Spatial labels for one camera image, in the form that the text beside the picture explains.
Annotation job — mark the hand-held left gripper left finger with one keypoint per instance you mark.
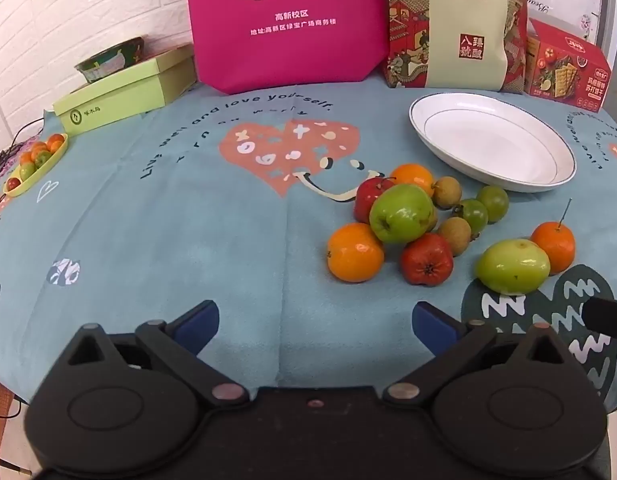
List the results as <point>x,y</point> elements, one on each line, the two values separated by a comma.
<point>201,321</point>

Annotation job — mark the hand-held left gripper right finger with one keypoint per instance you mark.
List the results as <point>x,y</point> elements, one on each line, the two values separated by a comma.
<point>434,326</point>

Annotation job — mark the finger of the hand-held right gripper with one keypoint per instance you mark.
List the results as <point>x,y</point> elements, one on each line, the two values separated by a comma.
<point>605,316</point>

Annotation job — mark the red apple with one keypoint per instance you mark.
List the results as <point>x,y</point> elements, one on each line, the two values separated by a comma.
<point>366,200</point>
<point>427,260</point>

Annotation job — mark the orange with long stem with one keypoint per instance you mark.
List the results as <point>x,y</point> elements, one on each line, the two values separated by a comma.
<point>553,244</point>

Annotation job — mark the brown kiwi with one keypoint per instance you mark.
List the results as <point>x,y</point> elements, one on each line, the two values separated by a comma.
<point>447,191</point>
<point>457,236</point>

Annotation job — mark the green apple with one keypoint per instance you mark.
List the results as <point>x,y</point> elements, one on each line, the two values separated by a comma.
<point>402,212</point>
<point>513,266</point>

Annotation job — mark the small green tangerine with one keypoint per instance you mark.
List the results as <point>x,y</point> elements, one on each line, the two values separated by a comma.
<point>494,203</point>
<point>474,216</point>

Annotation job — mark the white plate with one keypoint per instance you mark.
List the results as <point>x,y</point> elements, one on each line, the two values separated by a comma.
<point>488,140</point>

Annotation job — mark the blue printed tablecloth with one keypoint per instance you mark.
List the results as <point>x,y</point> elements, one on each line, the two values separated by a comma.
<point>188,260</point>

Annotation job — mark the yellow-green tray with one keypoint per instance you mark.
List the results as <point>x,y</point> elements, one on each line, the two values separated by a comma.
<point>21,190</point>

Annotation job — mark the heap of small mixed fruit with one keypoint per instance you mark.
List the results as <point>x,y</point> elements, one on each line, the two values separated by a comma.
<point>38,155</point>

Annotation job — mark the light green box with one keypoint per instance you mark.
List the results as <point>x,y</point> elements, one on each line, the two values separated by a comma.
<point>118,92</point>

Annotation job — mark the red cracker box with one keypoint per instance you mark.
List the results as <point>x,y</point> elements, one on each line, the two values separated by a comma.
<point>568,70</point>

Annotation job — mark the green patterned bowl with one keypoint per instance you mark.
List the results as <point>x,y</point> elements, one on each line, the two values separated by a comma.
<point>108,62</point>

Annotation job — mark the red patterned gift bag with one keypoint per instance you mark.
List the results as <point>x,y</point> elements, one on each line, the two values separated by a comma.
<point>463,25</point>

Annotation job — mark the pink tote bag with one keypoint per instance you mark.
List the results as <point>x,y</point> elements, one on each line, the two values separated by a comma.
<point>283,25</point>

